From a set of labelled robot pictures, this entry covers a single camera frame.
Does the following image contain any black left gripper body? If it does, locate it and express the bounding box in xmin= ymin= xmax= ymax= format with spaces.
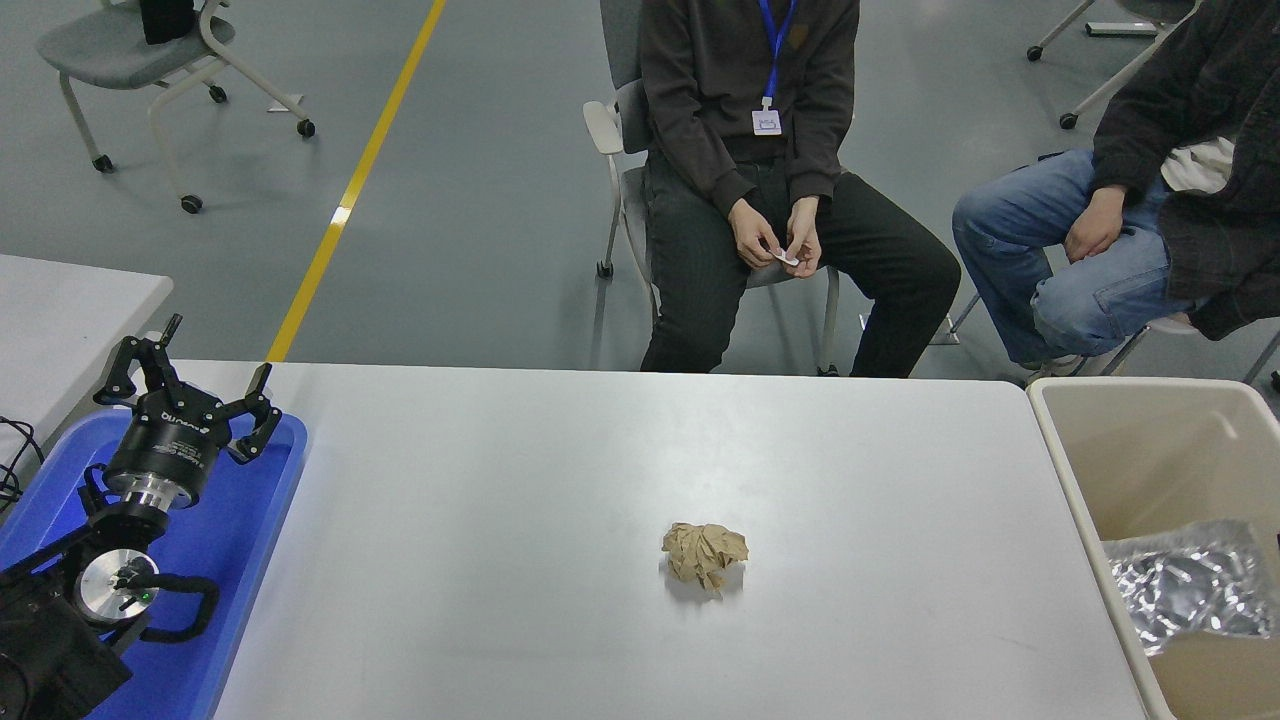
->
xmin=104 ymin=386 xmax=233 ymax=496

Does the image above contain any foil tray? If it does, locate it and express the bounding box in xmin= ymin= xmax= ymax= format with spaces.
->
xmin=1102 ymin=518 xmax=1280 ymax=658

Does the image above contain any person's right hand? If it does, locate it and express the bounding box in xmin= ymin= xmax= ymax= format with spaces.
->
xmin=728 ymin=197 xmax=781 ymax=269
xmin=1064 ymin=185 xmax=1129 ymax=263

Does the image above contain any person's left hand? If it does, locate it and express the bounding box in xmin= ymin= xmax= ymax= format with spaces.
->
xmin=785 ymin=196 xmax=824 ymax=279

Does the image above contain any blue plastic tray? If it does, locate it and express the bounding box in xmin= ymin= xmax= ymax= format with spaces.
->
xmin=0 ymin=410 xmax=309 ymax=720

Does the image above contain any grey wheeled chair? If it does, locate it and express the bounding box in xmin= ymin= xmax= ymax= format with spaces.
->
xmin=1026 ymin=0 xmax=1201 ymax=131
xmin=36 ymin=0 xmax=317 ymax=215

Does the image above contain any black bag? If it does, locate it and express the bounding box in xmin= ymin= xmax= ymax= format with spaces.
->
xmin=139 ymin=0 xmax=198 ymax=46

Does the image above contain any grey office chair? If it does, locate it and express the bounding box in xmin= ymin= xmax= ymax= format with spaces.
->
xmin=583 ymin=0 xmax=841 ymax=376

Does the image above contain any crumpled tan paper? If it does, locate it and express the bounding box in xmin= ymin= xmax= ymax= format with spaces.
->
xmin=661 ymin=522 xmax=750 ymax=600

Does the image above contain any person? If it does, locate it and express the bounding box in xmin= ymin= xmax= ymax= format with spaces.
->
xmin=950 ymin=0 xmax=1280 ymax=379
xmin=638 ymin=0 xmax=963 ymax=379

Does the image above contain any large pale bin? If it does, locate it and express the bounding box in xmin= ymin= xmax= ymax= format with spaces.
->
xmin=1027 ymin=375 xmax=1280 ymax=720

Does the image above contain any pale metal-legged chair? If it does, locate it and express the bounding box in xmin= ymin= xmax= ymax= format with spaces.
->
xmin=930 ymin=238 xmax=1280 ymax=393

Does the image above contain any black cable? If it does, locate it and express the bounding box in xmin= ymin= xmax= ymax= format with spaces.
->
xmin=0 ymin=415 xmax=46 ymax=516

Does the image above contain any blue lanyard with badge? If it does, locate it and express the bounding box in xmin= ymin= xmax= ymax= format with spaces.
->
xmin=751 ymin=0 xmax=798 ymax=137

